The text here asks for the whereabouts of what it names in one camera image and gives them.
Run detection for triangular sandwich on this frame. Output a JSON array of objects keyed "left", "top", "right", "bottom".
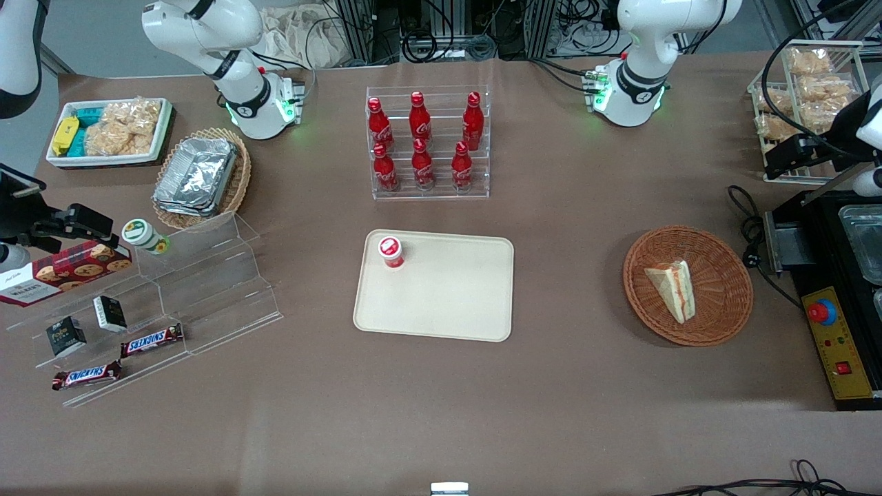
[{"left": 644, "top": 260, "right": 697, "bottom": 324}]

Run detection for round brown wicker basket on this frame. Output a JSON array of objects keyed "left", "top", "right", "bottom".
[{"left": 623, "top": 226, "right": 754, "bottom": 347}]

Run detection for oval wicker basket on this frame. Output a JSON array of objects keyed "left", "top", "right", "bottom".
[{"left": 152, "top": 127, "right": 252, "bottom": 231}]

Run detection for beige plastic tray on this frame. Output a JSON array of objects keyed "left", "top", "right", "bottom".
[{"left": 353, "top": 229, "right": 515, "bottom": 342}]

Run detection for clear bag of fried snacks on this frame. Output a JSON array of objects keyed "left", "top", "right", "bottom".
[
  {"left": 788, "top": 48, "right": 833, "bottom": 76},
  {"left": 757, "top": 88, "right": 794, "bottom": 115},
  {"left": 754, "top": 114, "right": 801, "bottom": 143},
  {"left": 798, "top": 74, "right": 857, "bottom": 105}
]

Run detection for red tartan cookie box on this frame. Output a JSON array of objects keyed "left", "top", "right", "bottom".
[{"left": 0, "top": 240, "right": 133, "bottom": 308}]

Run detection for green lidded cup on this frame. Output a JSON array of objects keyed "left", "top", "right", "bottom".
[{"left": 121, "top": 218, "right": 170, "bottom": 256}]

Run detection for yellow snack packet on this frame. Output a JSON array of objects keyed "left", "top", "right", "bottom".
[{"left": 52, "top": 116, "right": 81, "bottom": 156}]

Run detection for black machine with yellow panel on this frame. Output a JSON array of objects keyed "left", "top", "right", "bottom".
[{"left": 763, "top": 189, "right": 882, "bottom": 412}]

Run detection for clear bag of crackers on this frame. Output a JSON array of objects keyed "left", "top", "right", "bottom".
[
  {"left": 84, "top": 121, "right": 154, "bottom": 157},
  {"left": 103, "top": 98, "right": 163, "bottom": 137}
]

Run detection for clear snack display rack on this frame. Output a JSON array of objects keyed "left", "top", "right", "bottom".
[{"left": 748, "top": 40, "right": 866, "bottom": 184}]

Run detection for small black carton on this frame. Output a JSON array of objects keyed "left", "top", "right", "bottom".
[
  {"left": 46, "top": 316, "right": 88, "bottom": 358},
  {"left": 93, "top": 296, "right": 128, "bottom": 333}
]

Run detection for aluminium foil container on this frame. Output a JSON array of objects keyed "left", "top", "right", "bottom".
[
  {"left": 154, "top": 136, "right": 238, "bottom": 209},
  {"left": 153, "top": 196, "right": 220, "bottom": 218}
]

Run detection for white plastic bin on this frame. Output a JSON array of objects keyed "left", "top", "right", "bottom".
[{"left": 46, "top": 98, "right": 174, "bottom": 169}]

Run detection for brown snickers bar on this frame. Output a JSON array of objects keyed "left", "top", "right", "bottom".
[
  {"left": 52, "top": 360, "right": 123, "bottom": 391},
  {"left": 121, "top": 323, "right": 185, "bottom": 359}
]

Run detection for clear acrylic stepped shelf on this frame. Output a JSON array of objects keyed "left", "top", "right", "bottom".
[{"left": 7, "top": 210, "right": 285, "bottom": 409}]

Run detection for beige cloth bag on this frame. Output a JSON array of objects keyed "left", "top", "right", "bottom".
[{"left": 258, "top": 6, "right": 345, "bottom": 68}]

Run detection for red cola bottle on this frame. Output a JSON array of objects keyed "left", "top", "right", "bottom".
[
  {"left": 367, "top": 97, "right": 395, "bottom": 152},
  {"left": 411, "top": 138, "right": 435, "bottom": 191},
  {"left": 409, "top": 91, "right": 433, "bottom": 147},
  {"left": 372, "top": 143, "right": 400, "bottom": 192},
  {"left": 451, "top": 142, "right": 475, "bottom": 192},
  {"left": 462, "top": 92, "right": 485, "bottom": 151}
]

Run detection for red lidded yogurt cup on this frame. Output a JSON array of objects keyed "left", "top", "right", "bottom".
[{"left": 377, "top": 236, "right": 405, "bottom": 269}]

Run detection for clear acrylic bottle rack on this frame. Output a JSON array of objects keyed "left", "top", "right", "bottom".
[{"left": 365, "top": 85, "right": 491, "bottom": 200}]

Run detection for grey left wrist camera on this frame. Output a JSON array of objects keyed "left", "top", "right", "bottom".
[{"left": 852, "top": 169, "right": 882, "bottom": 199}]

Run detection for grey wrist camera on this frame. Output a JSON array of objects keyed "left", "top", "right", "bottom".
[
  {"left": 0, "top": 241, "right": 32, "bottom": 274},
  {"left": 852, "top": 169, "right": 882, "bottom": 199}
]

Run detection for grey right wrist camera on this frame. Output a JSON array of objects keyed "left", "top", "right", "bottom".
[{"left": 0, "top": 241, "right": 32, "bottom": 274}]

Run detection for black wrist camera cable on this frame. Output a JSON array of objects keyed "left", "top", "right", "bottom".
[{"left": 760, "top": 0, "right": 882, "bottom": 149}]

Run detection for black power cable with plug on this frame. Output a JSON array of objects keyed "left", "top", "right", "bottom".
[{"left": 728, "top": 185, "right": 804, "bottom": 308}]

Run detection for black floor cables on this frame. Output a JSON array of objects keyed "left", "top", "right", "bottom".
[{"left": 651, "top": 459, "right": 882, "bottom": 496}]

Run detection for tangled black cable bundle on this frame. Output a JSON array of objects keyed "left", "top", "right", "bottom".
[{"left": 398, "top": 0, "right": 498, "bottom": 64}]

